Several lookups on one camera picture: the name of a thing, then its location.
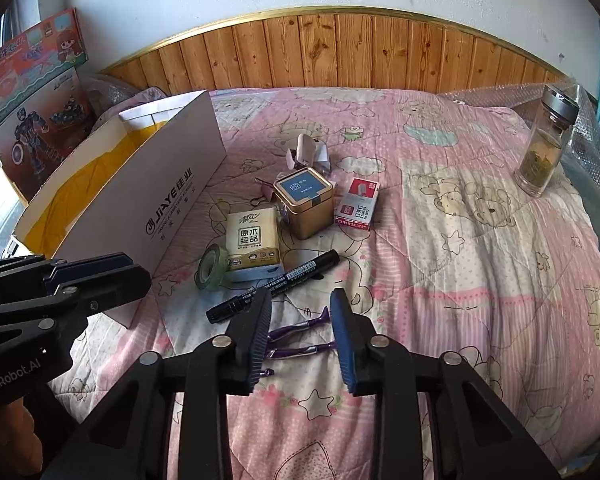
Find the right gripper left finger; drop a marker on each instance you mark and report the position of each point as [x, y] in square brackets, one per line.
[249, 332]

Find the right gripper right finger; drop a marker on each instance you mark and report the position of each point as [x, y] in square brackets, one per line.
[359, 365]

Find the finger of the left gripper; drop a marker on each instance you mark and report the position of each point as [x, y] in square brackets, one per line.
[96, 293]
[55, 271]

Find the black marker pen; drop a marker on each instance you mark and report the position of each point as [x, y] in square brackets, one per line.
[276, 286]

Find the green tape roll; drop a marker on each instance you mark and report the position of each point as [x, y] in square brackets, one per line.
[212, 267]

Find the yellow tissue pack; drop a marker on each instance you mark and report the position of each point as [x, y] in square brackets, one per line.
[252, 244]

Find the pink binder clip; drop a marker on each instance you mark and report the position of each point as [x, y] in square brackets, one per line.
[267, 193]

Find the gold square tin box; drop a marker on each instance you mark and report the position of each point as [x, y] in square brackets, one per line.
[306, 201]

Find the person left hand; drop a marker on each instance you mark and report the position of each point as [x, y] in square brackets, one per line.
[21, 450]

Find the white cardboard box yellow tape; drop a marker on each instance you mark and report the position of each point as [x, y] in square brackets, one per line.
[129, 186]

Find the robot toy box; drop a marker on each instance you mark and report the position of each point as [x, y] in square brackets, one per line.
[43, 130]

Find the pink cartoon quilt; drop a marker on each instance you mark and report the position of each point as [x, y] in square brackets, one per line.
[457, 258]

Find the red white staples box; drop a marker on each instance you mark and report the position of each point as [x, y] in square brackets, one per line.
[357, 205]

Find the white power adapter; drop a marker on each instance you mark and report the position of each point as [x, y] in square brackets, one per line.
[321, 161]

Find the colourful girl toy box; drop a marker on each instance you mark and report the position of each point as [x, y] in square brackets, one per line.
[38, 55]

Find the glass tea bottle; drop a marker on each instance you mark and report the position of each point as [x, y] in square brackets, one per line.
[549, 135]

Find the wooden headboard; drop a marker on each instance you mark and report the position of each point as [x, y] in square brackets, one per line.
[332, 46]

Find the bubble wrap sheet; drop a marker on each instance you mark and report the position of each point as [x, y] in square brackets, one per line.
[583, 147]

